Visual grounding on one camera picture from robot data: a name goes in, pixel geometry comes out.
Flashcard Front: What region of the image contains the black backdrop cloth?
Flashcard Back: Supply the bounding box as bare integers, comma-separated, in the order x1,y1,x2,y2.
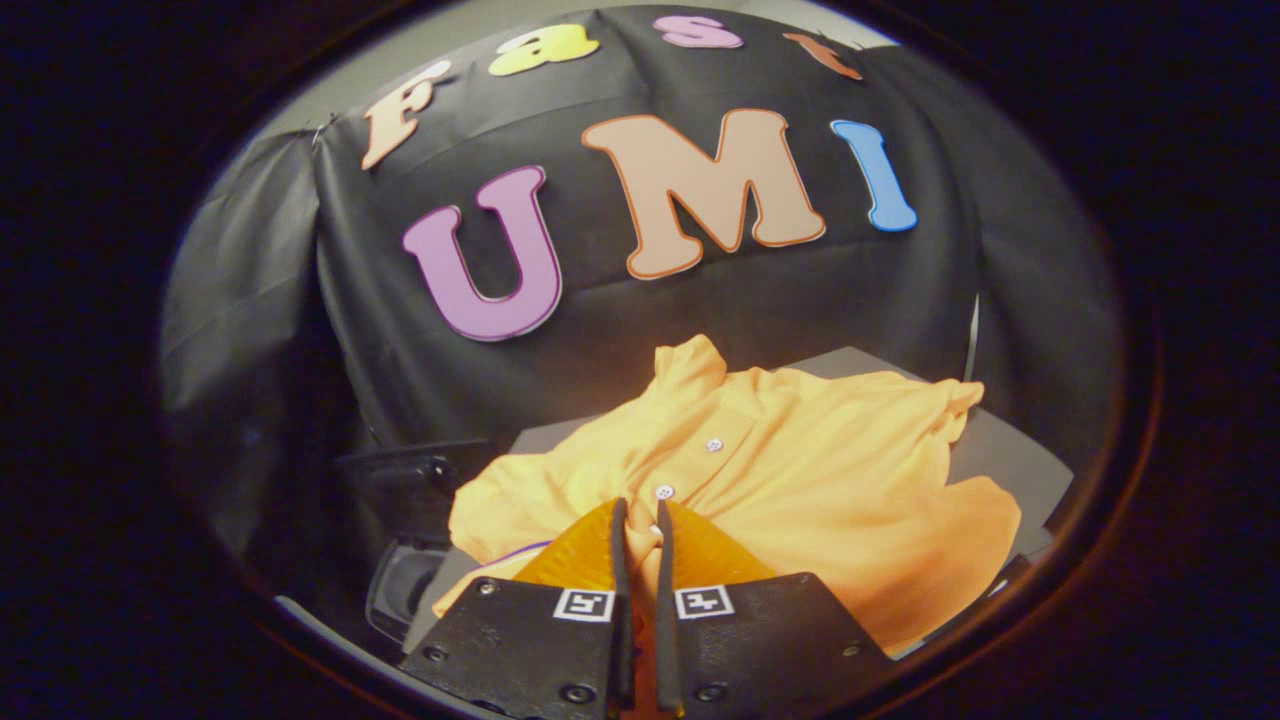
160,5,1121,561

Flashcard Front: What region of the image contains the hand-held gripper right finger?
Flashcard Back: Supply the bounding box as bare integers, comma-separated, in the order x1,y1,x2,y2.
655,500,896,720

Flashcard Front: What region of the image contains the white cabinet with dark top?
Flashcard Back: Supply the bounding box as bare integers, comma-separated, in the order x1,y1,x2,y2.
405,345,1076,663

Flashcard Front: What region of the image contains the orange button shirt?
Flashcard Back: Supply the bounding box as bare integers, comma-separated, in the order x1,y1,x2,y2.
432,335,1023,720

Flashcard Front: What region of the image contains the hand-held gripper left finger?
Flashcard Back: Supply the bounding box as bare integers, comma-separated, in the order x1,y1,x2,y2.
400,497,636,720

